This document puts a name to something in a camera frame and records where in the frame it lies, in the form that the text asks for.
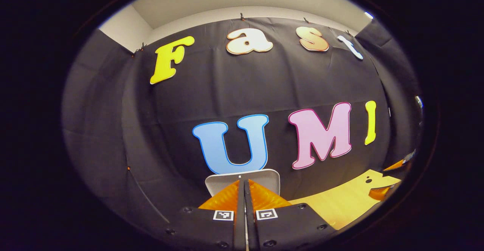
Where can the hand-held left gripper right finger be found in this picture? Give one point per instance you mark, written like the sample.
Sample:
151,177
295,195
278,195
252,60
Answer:
250,220

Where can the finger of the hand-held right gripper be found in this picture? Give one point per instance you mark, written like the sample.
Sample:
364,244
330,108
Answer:
379,193
395,165

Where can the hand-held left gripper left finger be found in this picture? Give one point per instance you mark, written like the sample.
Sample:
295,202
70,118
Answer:
240,220

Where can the white desktop garbage bin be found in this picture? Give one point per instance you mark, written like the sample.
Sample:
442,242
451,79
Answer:
261,179

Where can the black backdrop cloth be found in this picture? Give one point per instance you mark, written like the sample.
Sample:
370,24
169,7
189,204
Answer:
245,84

